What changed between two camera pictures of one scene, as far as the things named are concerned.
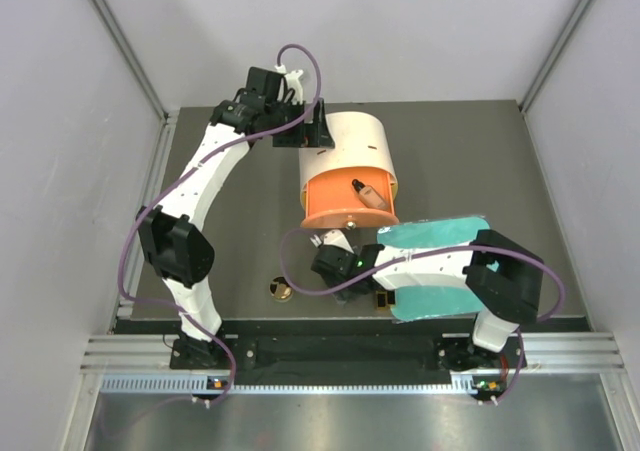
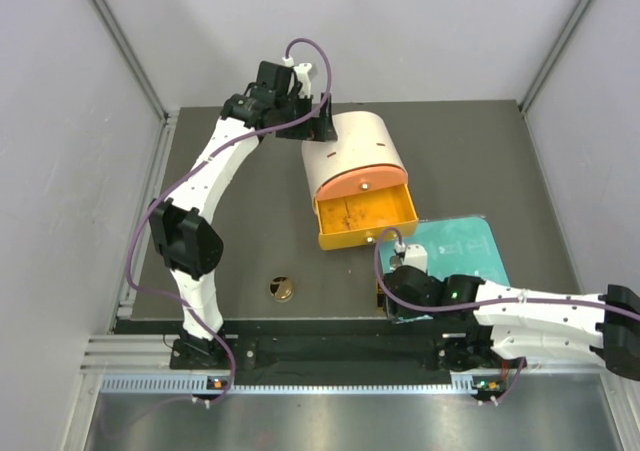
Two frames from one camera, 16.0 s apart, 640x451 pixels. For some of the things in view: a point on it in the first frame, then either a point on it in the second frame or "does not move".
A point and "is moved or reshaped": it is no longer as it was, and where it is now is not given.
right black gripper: [346, 294] → [394, 312]
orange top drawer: [353, 197] is moved or reshaped
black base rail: [344, 353] does not move
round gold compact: [280, 289] does not move
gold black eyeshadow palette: [385, 299] does not move
